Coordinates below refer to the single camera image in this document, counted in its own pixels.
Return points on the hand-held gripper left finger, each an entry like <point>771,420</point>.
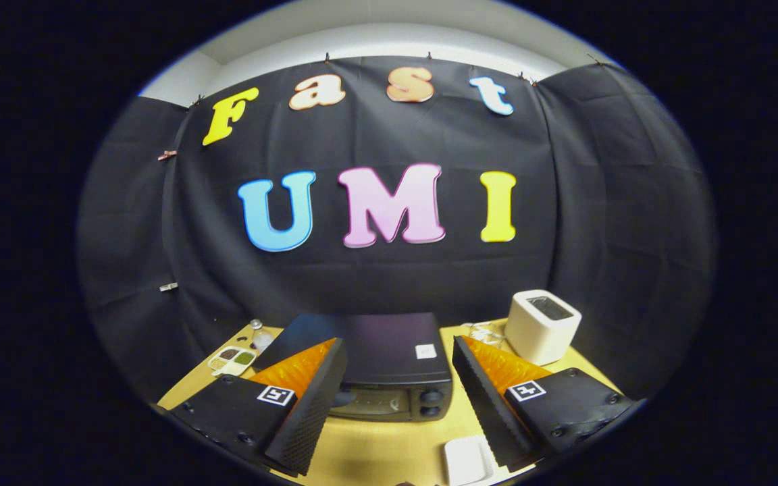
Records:
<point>318,398</point>

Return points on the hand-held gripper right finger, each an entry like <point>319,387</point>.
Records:
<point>483,398</point>

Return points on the black toaster oven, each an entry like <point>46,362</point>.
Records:
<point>389,344</point>

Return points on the white pop-up toaster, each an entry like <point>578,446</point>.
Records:
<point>537,334</point>

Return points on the white ribbed plate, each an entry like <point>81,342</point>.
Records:
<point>467,459</point>

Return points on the clear plastic bottle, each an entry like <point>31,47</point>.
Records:
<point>262,337</point>

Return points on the white divided condiment dish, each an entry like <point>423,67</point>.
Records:
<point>232,360</point>

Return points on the black backdrop cloth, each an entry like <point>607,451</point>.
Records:
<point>598,236</point>

